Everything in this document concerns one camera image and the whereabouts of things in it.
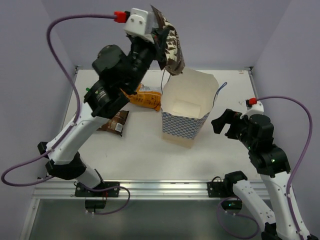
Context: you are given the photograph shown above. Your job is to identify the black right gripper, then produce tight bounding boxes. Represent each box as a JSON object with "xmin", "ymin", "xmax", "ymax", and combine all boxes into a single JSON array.
[{"xmin": 211, "ymin": 108, "xmax": 256, "ymax": 150}]

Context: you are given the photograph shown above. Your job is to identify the dark brown snack bag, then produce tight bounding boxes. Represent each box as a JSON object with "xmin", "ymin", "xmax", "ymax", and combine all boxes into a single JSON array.
[
  {"xmin": 97, "ymin": 110, "xmax": 130, "ymax": 137},
  {"xmin": 151, "ymin": 5, "xmax": 185, "ymax": 76}
]

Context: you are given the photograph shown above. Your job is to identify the yellow snack bag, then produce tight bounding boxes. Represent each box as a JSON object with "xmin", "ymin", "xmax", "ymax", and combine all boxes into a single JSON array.
[{"xmin": 122, "ymin": 83, "xmax": 162, "ymax": 112}]

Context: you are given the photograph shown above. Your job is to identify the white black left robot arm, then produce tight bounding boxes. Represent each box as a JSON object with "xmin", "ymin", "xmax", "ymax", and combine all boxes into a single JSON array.
[{"xmin": 39, "ymin": 27, "xmax": 170, "ymax": 197}]

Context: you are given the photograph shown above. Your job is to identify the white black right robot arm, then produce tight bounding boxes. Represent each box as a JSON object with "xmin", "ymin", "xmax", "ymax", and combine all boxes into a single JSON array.
[{"xmin": 211, "ymin": 109, "xmax": 317, "ymax": 240}]

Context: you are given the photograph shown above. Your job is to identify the blue checkered paper bag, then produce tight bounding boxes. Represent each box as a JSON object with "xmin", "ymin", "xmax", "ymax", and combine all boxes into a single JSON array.
[{"xmin": 161, "ymin": 68, "xmax": 227, "ymax": 148}]

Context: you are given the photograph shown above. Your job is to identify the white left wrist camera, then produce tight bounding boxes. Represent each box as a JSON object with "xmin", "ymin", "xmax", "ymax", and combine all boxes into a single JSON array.
[{"xmin": 123, "ymin": 8, "xmax": 155, "ymax": 44}]

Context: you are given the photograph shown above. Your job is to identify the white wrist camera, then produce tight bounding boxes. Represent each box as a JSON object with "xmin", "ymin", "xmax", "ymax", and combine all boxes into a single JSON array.
[
  {"xmin": 240, "ymin": 97, "xmax": 264, "ymax": 119},
  {"xmin": 123, "ymin": 8, "xmax": 155, "ymax": 44}
]

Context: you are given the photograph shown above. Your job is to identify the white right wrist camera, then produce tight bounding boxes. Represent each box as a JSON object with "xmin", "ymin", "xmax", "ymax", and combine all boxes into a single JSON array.
[{"xmin": 240, "ymin": 97, "xmax": 264, "ymax": 119}]

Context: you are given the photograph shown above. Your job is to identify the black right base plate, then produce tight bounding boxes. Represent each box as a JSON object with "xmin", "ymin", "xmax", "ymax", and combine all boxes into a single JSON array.
[{"xmin": 206, "ymin": 176, "xmax": 243, "ymax": 213}]

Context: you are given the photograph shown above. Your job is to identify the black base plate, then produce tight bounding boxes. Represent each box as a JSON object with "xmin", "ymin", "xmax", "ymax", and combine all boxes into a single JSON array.
[
  {"xmin": 74, "ymin": 181, "xmax": 120, "ymax": 212},
  {"xmin": 206, "ymin": 176, "xmax": 243, "ymax": 213}
]

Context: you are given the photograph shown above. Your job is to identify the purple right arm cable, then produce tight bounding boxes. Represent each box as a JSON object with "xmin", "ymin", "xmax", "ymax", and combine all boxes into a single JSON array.
[{"xmin": 256, "ymin": 95, "xmax": 313, "ymax": 240}]

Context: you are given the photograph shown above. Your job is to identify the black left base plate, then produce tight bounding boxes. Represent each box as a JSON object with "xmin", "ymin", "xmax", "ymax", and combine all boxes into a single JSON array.
[{"xmin": 74, "ymin": 181, "xmax": 120, "ymax": 212}]

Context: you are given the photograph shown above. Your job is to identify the aluminium mounting rail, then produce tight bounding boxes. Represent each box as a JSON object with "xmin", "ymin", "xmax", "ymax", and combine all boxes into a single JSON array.
[{"xmin": 31, "ymin": 178, "xmax": 301, "ymax": 200}]

